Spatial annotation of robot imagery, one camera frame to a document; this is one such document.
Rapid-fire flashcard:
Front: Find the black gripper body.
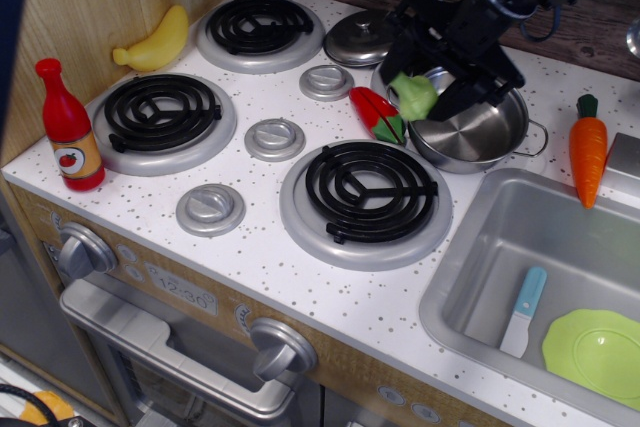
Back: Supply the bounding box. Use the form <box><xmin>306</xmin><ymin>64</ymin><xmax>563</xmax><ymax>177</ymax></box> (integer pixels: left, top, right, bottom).
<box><xmin>388</xmin><ymin>0</ymin><xmax>525</xmax><ymax>103</ymax></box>

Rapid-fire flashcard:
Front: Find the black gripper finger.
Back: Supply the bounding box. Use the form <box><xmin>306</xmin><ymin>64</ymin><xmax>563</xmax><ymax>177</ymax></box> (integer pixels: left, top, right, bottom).
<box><xmin>427</xmin><ymin>69</ymin><xmax>500</xmax><ymax>122</ymax></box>
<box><xmin>380</xmin><ymin>21</ymin><xmax>433</xmax><ymax>85</ymax></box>

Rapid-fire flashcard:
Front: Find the green toy broccoli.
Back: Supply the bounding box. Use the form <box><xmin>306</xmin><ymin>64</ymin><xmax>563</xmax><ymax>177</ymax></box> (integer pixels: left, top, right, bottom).
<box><xmin>390</xmin><ymin>72</ymin><xmax>438</xmax><ymax>122</ymax></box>

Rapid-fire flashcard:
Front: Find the small steel pot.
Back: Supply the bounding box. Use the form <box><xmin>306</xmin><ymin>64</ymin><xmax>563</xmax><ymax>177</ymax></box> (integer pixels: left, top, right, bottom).
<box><xmin>408</xmin><ymin>90</ymin><xmax>543</xmax><ymax>174</ymax></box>

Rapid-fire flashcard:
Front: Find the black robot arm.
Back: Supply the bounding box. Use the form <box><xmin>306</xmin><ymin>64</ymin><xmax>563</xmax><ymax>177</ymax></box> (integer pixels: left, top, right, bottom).
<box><xmin>380</xmin><ymin>0</ymin><xmax>577</xmax><ymax>122</ymax></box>

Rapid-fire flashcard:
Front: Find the back right stove burner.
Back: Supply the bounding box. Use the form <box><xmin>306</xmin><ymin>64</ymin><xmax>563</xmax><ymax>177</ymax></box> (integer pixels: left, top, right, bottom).
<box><xmin>370</xmin><ymin>64</ymin><xmax>395</xmax><ymax>100</ymax></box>

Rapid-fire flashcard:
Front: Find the stove burner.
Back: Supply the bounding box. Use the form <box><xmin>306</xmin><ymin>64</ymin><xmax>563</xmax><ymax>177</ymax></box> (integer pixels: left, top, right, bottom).
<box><xmin>86</xmin><ymin>73</ymin><xmax>237</xmax><ymax>177</ymax></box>
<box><xmin>370</xmin><ymin>64</ymin><xmax>395</xmax><ymax>100</ymax></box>
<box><xmin>196</xmin><ymin>0</ymin><xmax>325</xmax><ymax>75</ymax></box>
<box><xmin>279</xmin><ymin>140</ymin><xmax>453</xmax><ymax>272</ymax></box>

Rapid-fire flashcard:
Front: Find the steel pot lid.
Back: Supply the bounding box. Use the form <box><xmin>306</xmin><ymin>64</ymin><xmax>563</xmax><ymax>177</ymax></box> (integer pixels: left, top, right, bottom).
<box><xmin>323</xmin><ymin>9</ymin><xmax>394</xmax><ymax>67</ymax></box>

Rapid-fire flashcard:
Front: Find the red toy chili pepper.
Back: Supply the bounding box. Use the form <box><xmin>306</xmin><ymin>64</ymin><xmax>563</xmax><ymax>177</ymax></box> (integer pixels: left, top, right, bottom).
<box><xmin>349</xmin><ymin>87</ymin><xmax>406</xmax><ymax>145</ymax></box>

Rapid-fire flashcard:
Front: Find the grey top knob back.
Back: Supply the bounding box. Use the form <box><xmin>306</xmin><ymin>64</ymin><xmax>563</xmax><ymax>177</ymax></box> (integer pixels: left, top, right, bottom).
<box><xmin>299</xmin><ymin>65</ymin><xmax>355</xmax><ymax>102</ymax></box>

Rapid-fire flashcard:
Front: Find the orange toy carrot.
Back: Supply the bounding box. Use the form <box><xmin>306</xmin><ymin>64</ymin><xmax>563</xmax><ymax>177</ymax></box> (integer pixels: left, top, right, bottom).
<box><xmin>569</xmin><ymin>94</ymin><xmax>608</xmax><ymax>209</ymax></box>

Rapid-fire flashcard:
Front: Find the front right stove burner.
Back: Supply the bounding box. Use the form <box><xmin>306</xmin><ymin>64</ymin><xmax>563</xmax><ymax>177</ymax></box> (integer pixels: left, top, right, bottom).
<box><xmin>279</xmin><ymin>140</ymin><xmax>453</xmax><ymax>272</ymax></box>

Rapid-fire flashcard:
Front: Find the grey top knob middle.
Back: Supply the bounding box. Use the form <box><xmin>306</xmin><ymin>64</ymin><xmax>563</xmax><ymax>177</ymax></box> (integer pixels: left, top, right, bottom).
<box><xmin>244</xmin><ymin>118</ymin><xmax>306</xmax><ymax>162</ymax></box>

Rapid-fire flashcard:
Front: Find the back left stove burner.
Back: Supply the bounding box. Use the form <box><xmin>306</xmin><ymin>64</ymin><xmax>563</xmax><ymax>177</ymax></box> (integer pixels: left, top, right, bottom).
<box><xmin>196</xmin><ymin>0</ymin><xmax>325</xmax><ymax>75</ymax></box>

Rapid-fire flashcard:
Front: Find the hanging steel utensil right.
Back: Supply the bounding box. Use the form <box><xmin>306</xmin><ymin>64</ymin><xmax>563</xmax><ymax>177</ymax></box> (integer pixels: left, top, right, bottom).
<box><xmin>626</xmin><ymin>17</ymin><xmax>640</xmax><ymax>58</ymax></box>

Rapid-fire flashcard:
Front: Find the yellow toy banana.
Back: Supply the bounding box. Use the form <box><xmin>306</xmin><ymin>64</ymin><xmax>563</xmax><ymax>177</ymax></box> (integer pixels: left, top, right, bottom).
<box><xmin>112</xmin><ymin>5</ymin><xmax>189</xmax><ymax>72</ymax></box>

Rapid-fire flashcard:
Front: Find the grey top knob front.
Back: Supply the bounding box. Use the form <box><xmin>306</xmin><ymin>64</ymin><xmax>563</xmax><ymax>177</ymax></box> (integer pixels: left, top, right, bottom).
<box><xmin>176</xmin><ymin>184</ymin><xmax>246</xmax><ymax>238</ymax></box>

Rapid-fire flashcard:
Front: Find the front left stove burner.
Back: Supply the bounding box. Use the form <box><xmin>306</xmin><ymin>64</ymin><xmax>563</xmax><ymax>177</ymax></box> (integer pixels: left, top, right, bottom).
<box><xmin>86</xmin><ymin>73</ymin><xmax>237</xmax><ymax>177</ymax></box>

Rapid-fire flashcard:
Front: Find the light green toy plate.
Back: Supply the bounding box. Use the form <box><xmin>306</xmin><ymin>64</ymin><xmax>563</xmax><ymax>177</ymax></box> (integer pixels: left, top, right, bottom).
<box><xmin>542</xmin><ymin>309</ymin><xmax>639</xmax><ymax>409</ymax></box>

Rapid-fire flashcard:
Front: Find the grey oven knob right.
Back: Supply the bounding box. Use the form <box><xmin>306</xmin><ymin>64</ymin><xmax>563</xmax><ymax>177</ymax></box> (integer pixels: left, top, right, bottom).
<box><xmin>250</xmin><ymin>317</ymin><xmax>318</xmax><ymax>387</ymax></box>

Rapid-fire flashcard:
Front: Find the grey oven knob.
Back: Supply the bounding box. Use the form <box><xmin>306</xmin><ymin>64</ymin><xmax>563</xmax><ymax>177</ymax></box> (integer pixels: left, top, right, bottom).
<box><xmin>58</xmin><ymin>222</ymin><xmax>118</xmax><ymax>280</ymax></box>
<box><xmin>250</xmin><ymin>317</ymin><xmax>318</xmax><ymax>387</ymax></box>

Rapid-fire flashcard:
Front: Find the red toy ketchup bottle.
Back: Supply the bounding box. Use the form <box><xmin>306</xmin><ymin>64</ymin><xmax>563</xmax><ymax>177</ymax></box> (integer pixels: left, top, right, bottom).
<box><xmin>35</xmin><ymin>58</ymin><xmax>106</xmax><ymax>191</ymax></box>

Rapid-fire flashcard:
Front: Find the grey oven knob left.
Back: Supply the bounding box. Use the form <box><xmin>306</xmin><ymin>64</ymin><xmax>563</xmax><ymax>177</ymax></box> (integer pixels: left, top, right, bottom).
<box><xmin>58</xmin><ymin>222</ymin><xmax>118</xmax><ymax>280</ymax></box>

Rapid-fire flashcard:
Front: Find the yellow object bottom left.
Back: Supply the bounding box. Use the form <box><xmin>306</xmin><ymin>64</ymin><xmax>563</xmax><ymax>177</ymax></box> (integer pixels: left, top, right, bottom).
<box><xmin>19</xmin><ymin>391</ymin><xmax>75</xmax><ymax>426</ymax></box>

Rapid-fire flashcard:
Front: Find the blue handled toy knife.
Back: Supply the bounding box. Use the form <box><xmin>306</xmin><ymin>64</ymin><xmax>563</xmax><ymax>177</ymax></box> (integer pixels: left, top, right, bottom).
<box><xmin>499</xmin><ymin>266</ymin><xmax>547</xmax><ymax>358</ymax></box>

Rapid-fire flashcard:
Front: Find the grey oven door handle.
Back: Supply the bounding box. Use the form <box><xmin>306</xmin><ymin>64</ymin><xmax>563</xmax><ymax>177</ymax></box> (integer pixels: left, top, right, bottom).
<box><xmin>60</xmin><ymin>280</ymin><xmax>295</xmax><ymax>426</ymax></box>

